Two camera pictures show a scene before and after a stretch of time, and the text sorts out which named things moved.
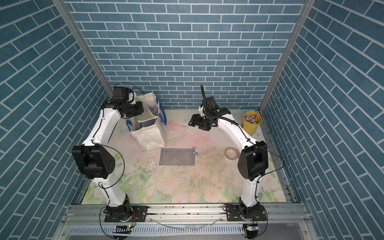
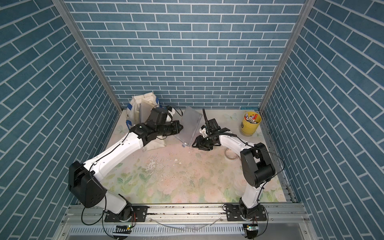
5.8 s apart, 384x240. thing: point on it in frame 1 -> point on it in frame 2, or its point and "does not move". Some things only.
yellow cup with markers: x=251 y=122 does not move
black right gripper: x=195 y=119 -> x=200 y=140
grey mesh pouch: x=178 y=156 -> x=190 y=120
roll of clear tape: x=231 y=153 does not move
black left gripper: x=140 y=109 -> x=175 y=124
